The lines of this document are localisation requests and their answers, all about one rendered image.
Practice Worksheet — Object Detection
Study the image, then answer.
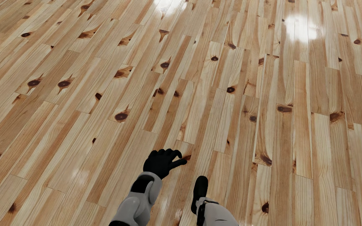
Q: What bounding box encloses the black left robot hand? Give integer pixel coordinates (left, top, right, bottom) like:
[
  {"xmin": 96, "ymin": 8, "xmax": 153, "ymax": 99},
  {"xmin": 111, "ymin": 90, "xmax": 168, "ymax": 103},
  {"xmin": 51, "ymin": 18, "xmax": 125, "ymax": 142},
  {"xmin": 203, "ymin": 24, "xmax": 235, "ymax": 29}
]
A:
[{"xmin": 143, "ymin": 149, "xmax": 188, "ymax": 180}]

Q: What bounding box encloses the black right robot foot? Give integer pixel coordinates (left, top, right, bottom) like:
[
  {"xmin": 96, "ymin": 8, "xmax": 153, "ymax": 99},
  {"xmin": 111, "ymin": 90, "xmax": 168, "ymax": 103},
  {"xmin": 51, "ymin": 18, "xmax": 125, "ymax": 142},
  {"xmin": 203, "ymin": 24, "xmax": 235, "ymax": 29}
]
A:
[{"xmin": 191, "ymin": 176, "xmax": 209, "ymax": 215}]

